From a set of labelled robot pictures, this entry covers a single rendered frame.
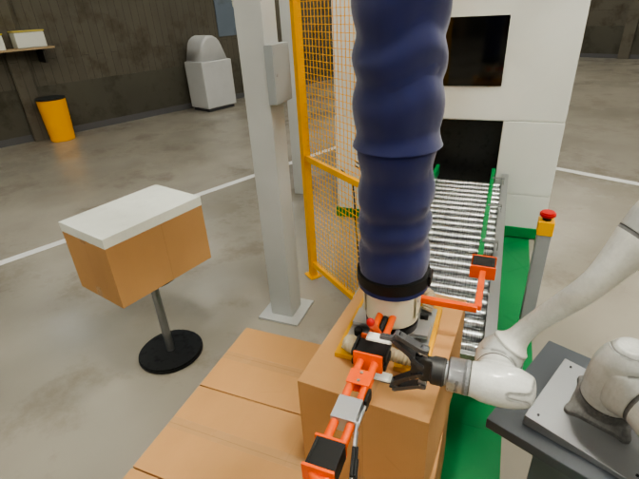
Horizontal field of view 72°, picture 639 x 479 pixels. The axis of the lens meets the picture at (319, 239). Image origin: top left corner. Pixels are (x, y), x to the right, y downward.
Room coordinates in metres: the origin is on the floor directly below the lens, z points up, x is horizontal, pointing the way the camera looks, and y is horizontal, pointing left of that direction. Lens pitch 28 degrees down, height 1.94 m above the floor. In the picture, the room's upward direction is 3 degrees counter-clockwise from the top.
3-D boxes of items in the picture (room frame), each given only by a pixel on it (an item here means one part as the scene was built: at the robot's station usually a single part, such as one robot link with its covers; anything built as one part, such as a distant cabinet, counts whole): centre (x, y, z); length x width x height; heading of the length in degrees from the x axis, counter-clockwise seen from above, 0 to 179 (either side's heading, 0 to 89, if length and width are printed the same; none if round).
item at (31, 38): (8.16, 4.62, 1.67); 0.47 x 0.39 x 0.26; 133
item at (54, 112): (8.12, 4.55, 0.37); 0.48 x 0.47 x 0.74; 133
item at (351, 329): (1.21, -0.14, 0.97); 0.34 x 0.10 x 0.05; 157
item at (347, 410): (0.75, -0.04, 1.07); 0.07 x 0.07 x 0.04; 67
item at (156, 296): (2.22, 1.00, 0.31); 0.40 x 0.40 x 0.62
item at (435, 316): (1.14, -0.31, 0.97); 0.34 x 0.10 x 0.05; 157
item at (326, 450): (0.62, 0.02, 1.07); 0.08 x 0.07 x 0.05; 157
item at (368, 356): (0.94, -0.13, 1.07); 0.10 x 0.08 x 0.06; 67
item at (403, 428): (1.16, -0.22, 0.74); 0.60 x 0.40 x 0.40; 153
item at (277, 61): (2.55, 0.17, 1.62); 0.20 x 0.05 x 0.30; 157
